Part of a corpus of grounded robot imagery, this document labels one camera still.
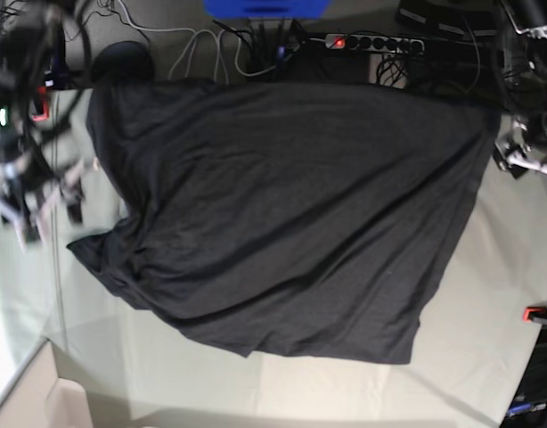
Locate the dark grey t-shirt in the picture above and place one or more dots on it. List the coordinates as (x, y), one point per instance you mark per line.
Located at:
(297, 219)

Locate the beige plastic bin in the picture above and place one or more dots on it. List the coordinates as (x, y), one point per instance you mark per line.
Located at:
(38, 397)

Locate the right red black clamp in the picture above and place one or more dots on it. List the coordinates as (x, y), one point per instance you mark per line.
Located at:
(536, 315)

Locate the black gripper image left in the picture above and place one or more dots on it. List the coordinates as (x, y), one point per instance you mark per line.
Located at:
(28, 211)

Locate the left red black clamp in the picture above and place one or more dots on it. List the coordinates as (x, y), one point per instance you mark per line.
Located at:
(38, 108)

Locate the blue box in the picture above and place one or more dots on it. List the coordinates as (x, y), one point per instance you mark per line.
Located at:
(270, 9)

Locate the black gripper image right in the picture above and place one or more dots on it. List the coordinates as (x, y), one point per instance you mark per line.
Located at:
(510, 151)

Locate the red black clamp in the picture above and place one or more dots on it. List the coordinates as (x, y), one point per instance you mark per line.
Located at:
(536, 315)
(38, 108)

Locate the black power strip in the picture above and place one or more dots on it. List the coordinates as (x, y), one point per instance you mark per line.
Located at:
(374, 44)

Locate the light green table cloth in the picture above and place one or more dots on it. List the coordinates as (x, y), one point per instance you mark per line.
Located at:
(468, 358)

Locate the black round stool seat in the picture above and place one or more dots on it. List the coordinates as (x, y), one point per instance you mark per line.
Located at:
(123, 61)

